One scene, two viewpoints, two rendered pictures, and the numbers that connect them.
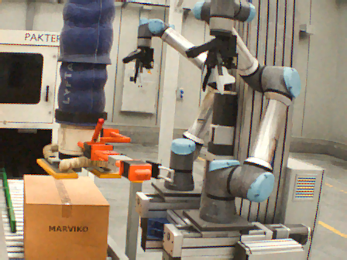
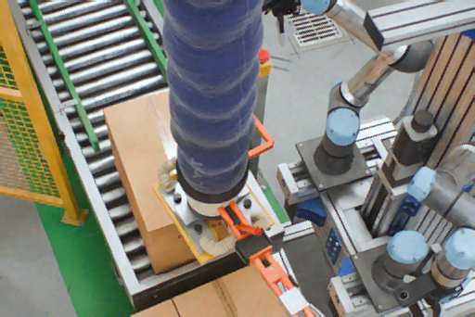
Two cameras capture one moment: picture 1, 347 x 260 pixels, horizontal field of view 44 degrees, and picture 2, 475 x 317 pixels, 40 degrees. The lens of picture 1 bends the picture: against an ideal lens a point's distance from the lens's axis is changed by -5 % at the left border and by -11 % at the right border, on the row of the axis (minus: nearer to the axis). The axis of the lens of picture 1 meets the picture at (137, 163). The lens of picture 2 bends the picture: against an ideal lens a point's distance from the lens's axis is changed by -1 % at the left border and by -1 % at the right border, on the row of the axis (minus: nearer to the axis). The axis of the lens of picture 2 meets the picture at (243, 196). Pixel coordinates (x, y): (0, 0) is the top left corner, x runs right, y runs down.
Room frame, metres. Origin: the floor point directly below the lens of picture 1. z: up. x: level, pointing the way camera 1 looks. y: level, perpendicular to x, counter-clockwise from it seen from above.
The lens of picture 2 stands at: (0.87, 0.36, 3.09)
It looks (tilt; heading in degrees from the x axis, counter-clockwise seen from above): 60 degrees down; 350
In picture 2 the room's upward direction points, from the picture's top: 5 degrees clockwise
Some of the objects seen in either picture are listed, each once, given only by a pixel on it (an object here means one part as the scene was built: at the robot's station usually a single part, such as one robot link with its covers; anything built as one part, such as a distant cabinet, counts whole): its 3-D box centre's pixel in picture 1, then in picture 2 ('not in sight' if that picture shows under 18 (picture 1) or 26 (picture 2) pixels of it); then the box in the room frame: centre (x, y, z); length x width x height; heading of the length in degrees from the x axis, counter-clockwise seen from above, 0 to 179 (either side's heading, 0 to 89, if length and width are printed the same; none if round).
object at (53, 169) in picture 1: (56, 165); (187, 215); (1.93, 0.35, 1.15); 0.34 x 0.10 x 0.05; 26
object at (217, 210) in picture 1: (219, 205); (396, 267); (1.70, -0.33, 1.09); 0.15 x 0.15 x 0.10
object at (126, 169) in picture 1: (135, 169); not in sight; (1.43, 0.01, 1.26); 0.08 x 0.07 x 0.05; 26
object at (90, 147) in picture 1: (97, 151); (253, 246); (1.74, 0.15, 1.26); 0.10 x 0.08 x 0.06; 116
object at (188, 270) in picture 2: not in sight; (209, 261); (2.01, 0.27, 0.58); 0.70 x 0.03 x 0.06; 110
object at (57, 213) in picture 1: (60, 224); (175, 178); (2.32, 0.39, 0.75); 0.60 x 0.40 x 0.40; 16
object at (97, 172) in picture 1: (97, 164); (236, 190); (2.01, 0.18, 1.15); 0.34 x 0.10 x 0.05; 26
